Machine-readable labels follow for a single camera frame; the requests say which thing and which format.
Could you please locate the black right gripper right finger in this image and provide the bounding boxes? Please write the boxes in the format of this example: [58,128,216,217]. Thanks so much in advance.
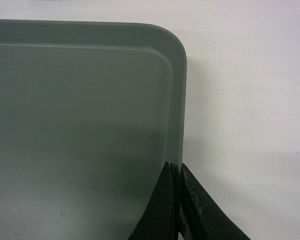
[180,164,249,240]

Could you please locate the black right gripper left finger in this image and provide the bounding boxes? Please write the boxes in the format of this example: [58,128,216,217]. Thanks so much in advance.
[128,162,175,240]

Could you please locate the grey rectangular serving tray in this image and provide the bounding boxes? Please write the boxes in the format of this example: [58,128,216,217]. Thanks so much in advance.
[0,19,187,240]

